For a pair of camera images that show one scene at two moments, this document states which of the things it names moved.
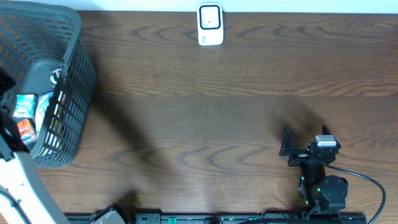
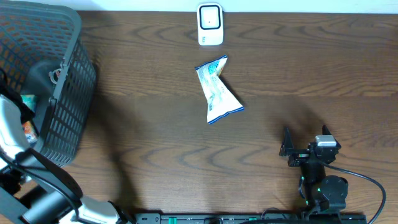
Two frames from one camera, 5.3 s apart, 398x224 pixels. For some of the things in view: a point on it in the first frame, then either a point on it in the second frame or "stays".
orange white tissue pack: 27,131 stays
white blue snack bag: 41,105 -> 221,101
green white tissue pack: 25,106 stays
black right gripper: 287,149 stays
